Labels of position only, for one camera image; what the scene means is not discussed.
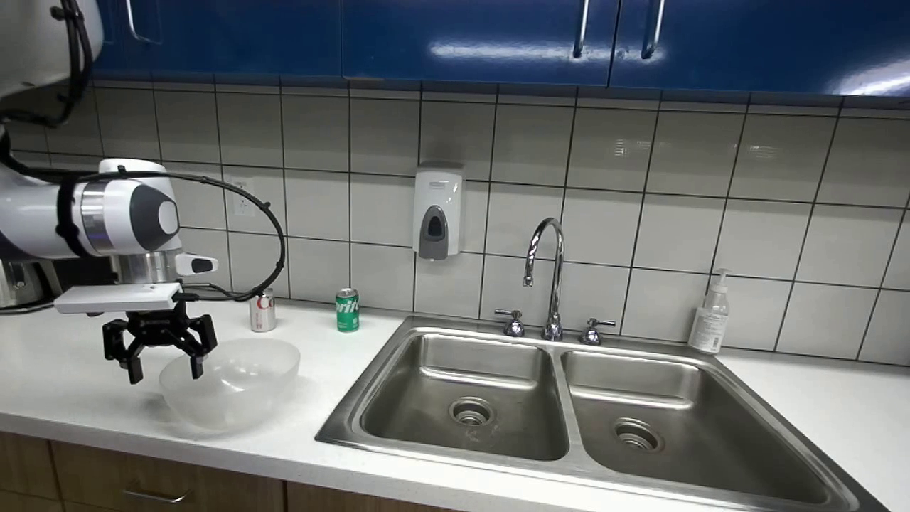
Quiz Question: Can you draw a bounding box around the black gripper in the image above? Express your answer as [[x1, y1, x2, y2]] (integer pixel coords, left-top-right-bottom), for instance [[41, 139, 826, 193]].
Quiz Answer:
[[101, 299, 221, 388]]

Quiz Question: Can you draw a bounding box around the translucent white plastic bowl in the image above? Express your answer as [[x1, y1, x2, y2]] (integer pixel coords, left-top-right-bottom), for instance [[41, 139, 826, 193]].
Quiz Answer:
[[156, 336, 305, 442]]

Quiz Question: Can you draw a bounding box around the stainless steel double sink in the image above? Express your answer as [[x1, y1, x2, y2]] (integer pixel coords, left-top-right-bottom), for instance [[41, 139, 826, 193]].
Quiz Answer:
[[314, 317, 890, 512]]

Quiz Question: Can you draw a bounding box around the wooden drawer front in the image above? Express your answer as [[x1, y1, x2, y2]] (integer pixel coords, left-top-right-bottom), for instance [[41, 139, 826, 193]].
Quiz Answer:
[[49, 438, 290, 512], [281, 478, 452, 512], [0, 431, 62, 503]]

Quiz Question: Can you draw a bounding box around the green soda can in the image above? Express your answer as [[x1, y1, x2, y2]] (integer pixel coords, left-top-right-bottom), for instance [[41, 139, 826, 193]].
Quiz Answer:
[[334, 286, 364, 336]]

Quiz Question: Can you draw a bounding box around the blue cabinet door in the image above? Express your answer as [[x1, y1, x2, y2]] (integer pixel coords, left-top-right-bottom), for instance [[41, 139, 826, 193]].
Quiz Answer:
[[608, 0, 910, 107], [92, 0, 348, 87], [339, 0, 621, 95]]

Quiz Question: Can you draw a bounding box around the chrome faucet knob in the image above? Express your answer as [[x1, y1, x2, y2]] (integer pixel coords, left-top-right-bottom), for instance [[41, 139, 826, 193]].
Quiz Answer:
[[493, 307, 529, 341], [577, 317, 617, 348]]

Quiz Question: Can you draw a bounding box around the chrome gooseneck faucet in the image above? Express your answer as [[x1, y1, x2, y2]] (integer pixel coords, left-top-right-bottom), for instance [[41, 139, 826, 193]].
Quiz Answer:
[[520, 215, 568, 346]]

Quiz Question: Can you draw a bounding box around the white spray bottle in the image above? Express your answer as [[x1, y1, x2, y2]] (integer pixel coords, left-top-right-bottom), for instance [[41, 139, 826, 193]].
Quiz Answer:
[[685, 267, 735, 358]]

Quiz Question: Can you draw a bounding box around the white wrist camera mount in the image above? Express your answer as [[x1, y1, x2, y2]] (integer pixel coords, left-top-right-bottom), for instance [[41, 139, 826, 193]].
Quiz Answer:
[[51, 280, 189, 318]]

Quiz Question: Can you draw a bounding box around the metal drawer handle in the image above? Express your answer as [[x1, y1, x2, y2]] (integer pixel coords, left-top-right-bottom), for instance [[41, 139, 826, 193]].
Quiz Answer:
[[119, 486, 190, 509]]

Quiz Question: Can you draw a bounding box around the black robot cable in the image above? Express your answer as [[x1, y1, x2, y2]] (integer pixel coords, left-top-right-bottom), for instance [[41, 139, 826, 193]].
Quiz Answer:
[[84, 168, 290, 307]]

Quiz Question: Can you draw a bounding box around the white wall soap dispenser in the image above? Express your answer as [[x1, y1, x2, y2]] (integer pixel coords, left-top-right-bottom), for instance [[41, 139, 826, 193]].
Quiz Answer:
[[409, 166, 466, 264]]

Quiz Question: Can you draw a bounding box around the silver cabinet door handle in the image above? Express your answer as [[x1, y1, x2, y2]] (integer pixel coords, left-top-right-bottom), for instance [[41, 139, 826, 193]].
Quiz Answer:
[[573, 0, 595, 64], [119, 0, 163, 50], [641, 0, 671, 64]]

